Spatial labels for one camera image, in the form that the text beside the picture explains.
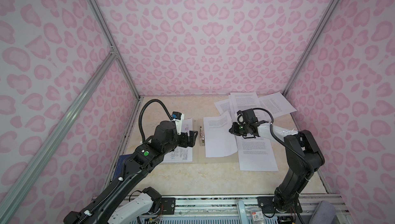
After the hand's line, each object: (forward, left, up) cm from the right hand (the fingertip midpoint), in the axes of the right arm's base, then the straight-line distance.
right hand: (229, 128), depth 93 cm
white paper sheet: (-13, -15, -8) cm, 21 cm away
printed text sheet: (+27, -38, -8) cm, 48 cm away
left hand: (-13, +21, +20) cm, 32 cm away
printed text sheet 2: (-5, +6, -6) cm, 10 cm away
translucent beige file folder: (-10, +19, -7) cm, 22 cm away
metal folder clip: (-4, +17, -5) cm, 18 cm away
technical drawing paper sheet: (-14, +28, -6) cm, 32 cm away
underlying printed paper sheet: (+24, +2, -7) cm, 25 cm away
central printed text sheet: (+29, -12, -7) cm, 32 cm away
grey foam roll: (-41, -39, -3) cm, 57 cm away
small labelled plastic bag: (-43, -9, -4) cm, 44 cm away
